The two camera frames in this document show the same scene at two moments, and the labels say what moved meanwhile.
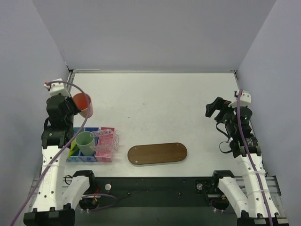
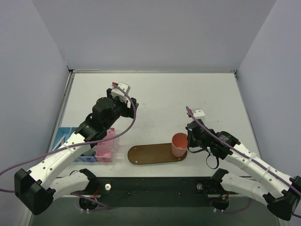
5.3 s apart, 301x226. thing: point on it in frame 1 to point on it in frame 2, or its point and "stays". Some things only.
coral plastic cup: (81, 100) to (179, 141)
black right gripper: (222, 110) to (192, 136)
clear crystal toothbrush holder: (106, 140) stays
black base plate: (155, 192) stays
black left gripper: (71, 105) to (128, 108)
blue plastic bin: (92, 158) stays
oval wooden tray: (156, 153) stays
